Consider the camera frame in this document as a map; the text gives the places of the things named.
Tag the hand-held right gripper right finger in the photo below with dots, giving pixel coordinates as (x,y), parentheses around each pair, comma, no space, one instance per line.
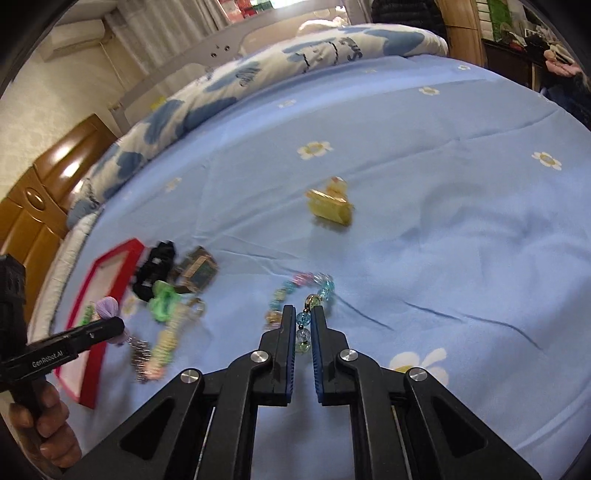
(316,364)

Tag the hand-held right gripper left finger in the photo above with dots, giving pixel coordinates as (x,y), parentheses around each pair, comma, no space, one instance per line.
(290,364)

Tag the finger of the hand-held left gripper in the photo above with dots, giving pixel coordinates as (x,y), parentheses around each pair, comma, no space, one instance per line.
(99,330)

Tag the red shallow cardboard box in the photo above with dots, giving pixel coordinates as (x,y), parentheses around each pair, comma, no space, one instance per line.
(113,270)

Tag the green bow hairband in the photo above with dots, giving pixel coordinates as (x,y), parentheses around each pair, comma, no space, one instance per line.
(164,300)

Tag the black fabric scrunchie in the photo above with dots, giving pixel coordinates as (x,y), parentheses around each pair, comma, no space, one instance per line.
(154,270)

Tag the dark metal hair clip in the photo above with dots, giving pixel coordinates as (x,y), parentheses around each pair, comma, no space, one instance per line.
(198,272)

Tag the yellow translucent comb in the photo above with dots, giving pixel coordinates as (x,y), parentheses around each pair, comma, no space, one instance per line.
(328,210)

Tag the person's left hand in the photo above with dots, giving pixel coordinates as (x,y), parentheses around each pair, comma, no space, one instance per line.
(53,429)

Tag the wooden headboard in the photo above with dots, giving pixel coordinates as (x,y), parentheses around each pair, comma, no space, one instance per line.
(55,170)

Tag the blue floral bed sheet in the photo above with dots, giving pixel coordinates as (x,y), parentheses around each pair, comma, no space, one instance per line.
(415,230)

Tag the white air conditioner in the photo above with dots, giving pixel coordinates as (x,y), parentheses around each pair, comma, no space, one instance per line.
(76,37)

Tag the beige curtain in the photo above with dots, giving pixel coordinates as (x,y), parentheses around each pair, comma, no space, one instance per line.
(152,27)

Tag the white duvet with blue hearts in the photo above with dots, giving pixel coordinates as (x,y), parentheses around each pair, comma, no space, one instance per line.
(323,50)

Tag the row of colourful boxes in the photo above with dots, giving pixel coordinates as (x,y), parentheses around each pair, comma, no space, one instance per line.
(249,7)

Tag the dark cabinet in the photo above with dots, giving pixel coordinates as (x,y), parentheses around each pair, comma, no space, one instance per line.
(508,62)

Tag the black puffer jacket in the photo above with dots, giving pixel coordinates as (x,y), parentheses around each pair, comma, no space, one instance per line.
(406,16)

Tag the wooden wardrobe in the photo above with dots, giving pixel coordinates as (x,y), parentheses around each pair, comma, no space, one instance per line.
(461,27)

